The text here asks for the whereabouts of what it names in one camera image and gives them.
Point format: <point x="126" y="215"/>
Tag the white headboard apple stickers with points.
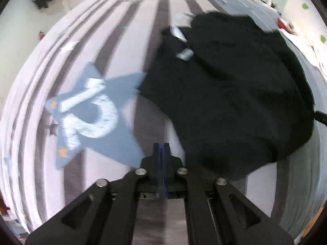
<point x="308" y="24"/>

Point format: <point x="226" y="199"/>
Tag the black clothes pile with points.
<point x="236" y="94"/>

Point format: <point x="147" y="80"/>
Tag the striped star bed sheet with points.
<point x="74" y="114"/>

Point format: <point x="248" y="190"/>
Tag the red fire extinguisher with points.
<point x="41" y="35"/>

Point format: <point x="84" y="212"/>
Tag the white red garment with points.
<point x="287" y="26"/>

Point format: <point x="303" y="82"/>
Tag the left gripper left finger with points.
<point x="103" y="214"/>

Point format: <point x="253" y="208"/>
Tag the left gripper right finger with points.
<point x="216" y="212"/>

